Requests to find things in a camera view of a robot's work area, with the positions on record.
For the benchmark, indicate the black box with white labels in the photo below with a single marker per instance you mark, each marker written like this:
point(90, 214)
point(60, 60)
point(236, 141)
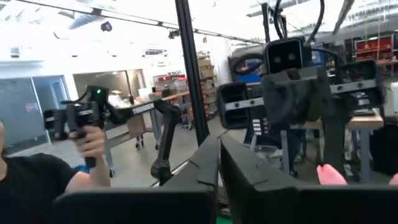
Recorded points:
point(256, 127)

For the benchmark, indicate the wooden workbench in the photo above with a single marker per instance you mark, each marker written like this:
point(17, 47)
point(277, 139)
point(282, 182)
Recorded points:
point(367, 123)

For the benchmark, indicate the person's left forearm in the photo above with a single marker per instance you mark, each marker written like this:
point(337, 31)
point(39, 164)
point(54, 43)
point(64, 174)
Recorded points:
point(93, 177)

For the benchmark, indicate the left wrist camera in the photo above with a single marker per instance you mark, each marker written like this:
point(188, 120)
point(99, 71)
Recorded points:
point(284, 56)

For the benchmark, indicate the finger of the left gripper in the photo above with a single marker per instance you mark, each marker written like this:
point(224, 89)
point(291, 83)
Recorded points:
point(276, 102)
point(301, 102)

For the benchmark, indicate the wooden table on wheels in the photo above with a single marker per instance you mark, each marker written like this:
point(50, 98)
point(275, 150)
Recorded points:
point(178, 96)

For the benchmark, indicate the pink tulip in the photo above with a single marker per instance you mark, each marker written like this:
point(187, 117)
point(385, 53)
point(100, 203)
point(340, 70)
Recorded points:
point(329, 177)
point(395, 180)

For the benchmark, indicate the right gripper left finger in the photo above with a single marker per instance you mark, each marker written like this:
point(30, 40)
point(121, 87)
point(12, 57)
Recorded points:
point(186, 193)

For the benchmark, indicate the black aluminium table frame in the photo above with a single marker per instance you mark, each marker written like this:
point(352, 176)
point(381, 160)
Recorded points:
point(192, 77)

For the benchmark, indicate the person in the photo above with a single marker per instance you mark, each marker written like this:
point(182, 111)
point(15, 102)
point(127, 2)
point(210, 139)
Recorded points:
point(31, 180)

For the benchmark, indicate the person's left hand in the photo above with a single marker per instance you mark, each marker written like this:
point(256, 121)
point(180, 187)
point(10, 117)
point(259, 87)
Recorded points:
point(90, 143)

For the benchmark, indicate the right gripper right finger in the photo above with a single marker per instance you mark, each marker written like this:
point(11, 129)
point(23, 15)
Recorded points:
point(258, 193)

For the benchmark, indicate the cardboard boxes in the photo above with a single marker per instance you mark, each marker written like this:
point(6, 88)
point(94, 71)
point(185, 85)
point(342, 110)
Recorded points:
point(205, 68)

